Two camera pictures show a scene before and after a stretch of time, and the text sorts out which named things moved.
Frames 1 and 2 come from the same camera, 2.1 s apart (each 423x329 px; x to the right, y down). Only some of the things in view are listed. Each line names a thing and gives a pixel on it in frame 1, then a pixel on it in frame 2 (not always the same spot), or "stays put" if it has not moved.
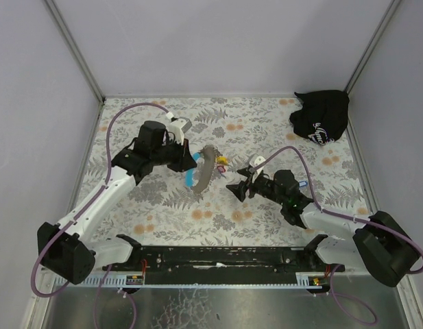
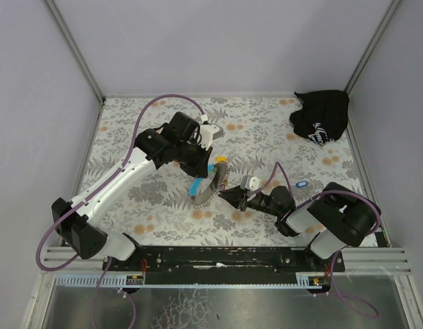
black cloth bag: x=323 y=116 stays put
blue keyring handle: x=188 y=177 -> x=195 y=186
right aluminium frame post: x=391 y=9 stays put
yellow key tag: x=223 y=160 stays put
